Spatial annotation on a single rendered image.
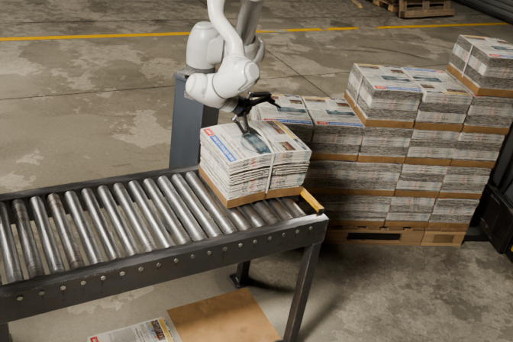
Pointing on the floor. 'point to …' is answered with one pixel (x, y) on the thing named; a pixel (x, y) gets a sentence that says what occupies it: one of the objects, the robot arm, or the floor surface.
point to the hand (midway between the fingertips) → (268, 119)
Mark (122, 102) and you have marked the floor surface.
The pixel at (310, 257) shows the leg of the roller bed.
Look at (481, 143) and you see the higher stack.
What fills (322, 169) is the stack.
